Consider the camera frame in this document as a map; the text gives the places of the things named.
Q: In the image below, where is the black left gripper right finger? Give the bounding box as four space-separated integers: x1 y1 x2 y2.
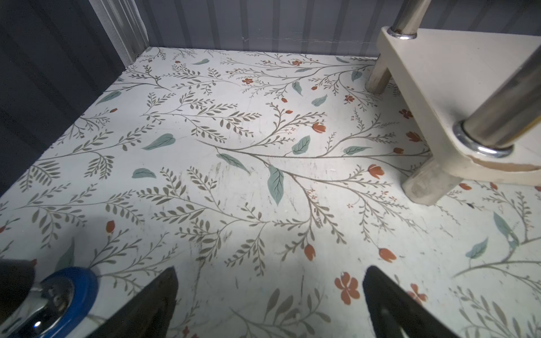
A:
362 266 457 338

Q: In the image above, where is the blue stapler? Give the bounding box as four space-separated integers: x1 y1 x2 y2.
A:
1 259 99 337

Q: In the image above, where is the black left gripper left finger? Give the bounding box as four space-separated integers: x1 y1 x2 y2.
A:
89 267 178 337

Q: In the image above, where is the white two-tier shelf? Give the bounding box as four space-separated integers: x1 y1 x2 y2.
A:
366 1 540 206

